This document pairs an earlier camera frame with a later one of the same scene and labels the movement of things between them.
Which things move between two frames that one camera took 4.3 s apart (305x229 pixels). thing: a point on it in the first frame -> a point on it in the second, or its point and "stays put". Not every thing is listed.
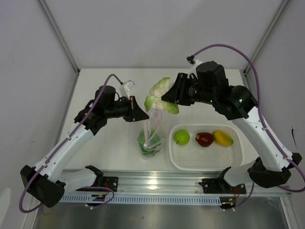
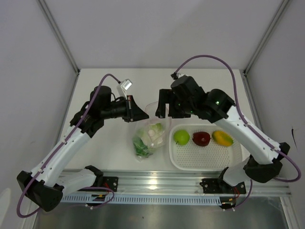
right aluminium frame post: x=278 y=14 stays put
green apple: x=181 y=137 stays put
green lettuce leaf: x=149 y=141 -> x=141 y=148
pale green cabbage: x=154 y=100 -> x=152 y=134
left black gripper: x=135 y=112 stays put
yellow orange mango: x=222 y=138 stays put
